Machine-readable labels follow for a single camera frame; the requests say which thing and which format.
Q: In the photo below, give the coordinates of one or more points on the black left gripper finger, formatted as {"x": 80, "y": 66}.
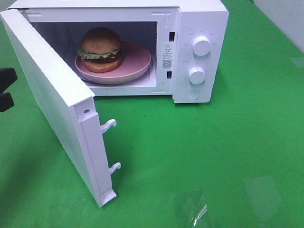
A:
{"x": 7, "y": 77}
{"x": 6, "y": 102}

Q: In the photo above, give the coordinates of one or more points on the white microwave door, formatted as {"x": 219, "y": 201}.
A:
{"x": 66, "y": 102}

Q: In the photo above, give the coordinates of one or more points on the burger with lettuce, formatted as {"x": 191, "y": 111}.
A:
{"x": 100, "y": 50}

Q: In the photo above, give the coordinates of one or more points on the pink round plate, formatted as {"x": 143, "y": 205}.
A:
{"x": 135, "y": 61}

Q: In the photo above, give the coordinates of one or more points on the round microwave door button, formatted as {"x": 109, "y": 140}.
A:
{"x": 193, "y": 94}

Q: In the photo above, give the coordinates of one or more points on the glass microwave turntable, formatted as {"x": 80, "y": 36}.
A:
{"x": 145, "y": 78}

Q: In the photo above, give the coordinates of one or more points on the white microwave oven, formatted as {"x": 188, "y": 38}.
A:
{"x": 166, "y": 28}

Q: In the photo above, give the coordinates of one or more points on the lower white microwave knob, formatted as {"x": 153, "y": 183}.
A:
{"x": 196, "y": 75}

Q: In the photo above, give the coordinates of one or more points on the white microwave knob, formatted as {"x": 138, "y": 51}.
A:
{"x": 196, "y": 75}
{"x": 201, "y": 45}

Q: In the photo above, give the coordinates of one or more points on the upper white microwave knob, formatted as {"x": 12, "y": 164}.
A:
{"x": 201, "y": 45}

